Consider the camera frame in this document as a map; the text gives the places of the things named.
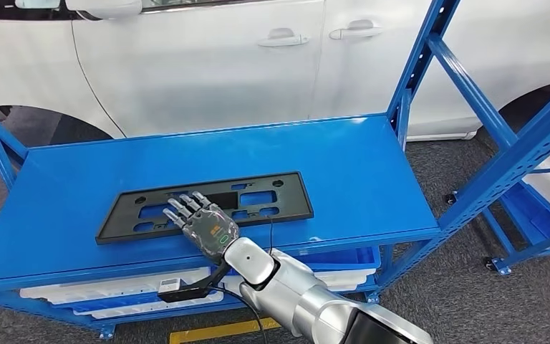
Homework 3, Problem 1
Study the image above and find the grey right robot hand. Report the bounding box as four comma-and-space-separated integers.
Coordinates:
162, 191, 242, 266

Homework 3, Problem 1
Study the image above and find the black plastic plate frame part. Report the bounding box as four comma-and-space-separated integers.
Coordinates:
95, 171, 315, 246

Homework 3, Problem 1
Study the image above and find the blue steel shelf rack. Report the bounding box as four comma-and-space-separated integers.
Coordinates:
0, 0, 550, 340

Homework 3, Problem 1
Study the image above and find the blue wheeled shelf rack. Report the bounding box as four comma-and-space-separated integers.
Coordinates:
444, 163, 550, 277

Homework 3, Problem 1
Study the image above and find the blue plastic crate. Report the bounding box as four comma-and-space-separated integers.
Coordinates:
299, 247, 382, 272

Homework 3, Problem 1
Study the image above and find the white car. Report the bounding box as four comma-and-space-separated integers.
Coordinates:
0, 0, 550, 143

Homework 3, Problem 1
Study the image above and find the black car wheel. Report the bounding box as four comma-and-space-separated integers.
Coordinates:
498, 78, 550, 138
0, 105, 115, 148

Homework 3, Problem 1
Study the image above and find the white car side mirror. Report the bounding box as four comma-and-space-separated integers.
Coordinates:
64, 0, 143, 21

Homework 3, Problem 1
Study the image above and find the blue plastic bin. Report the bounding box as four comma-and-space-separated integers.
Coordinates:
498, 182, 550, 248

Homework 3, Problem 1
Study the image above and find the pale wrist camera black mount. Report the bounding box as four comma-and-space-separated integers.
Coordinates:
157, 259, 232, 304

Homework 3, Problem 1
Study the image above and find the thick black camera cable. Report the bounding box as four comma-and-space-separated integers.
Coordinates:
208, 284, 269, 344

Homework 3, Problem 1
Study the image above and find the white car door handle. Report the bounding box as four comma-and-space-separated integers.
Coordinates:
258, 27, 311, 48
329, 19, 384, 41

